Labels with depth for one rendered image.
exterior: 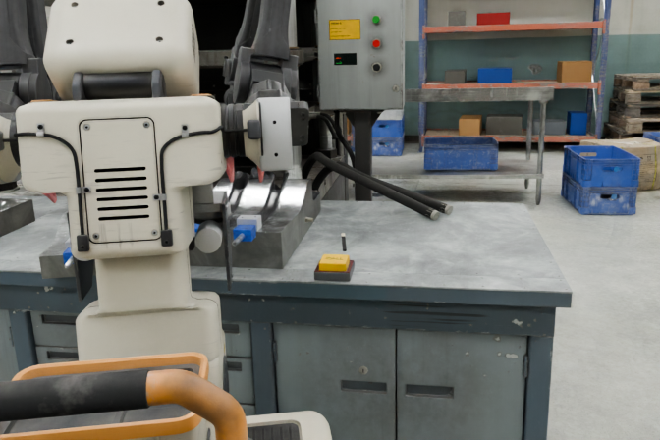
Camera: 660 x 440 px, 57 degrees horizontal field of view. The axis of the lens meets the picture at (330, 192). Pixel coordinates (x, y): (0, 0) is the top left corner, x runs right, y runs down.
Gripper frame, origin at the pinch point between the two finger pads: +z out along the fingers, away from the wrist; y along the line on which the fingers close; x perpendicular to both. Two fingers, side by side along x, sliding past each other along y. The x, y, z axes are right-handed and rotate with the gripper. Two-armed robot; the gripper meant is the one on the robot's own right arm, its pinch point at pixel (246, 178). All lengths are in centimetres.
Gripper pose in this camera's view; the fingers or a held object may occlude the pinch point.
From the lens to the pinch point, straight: 140.2
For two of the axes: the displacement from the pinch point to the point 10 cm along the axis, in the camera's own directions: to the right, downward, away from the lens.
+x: -1.6, 2.6, -9.5
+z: 0.3, 9.7, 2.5
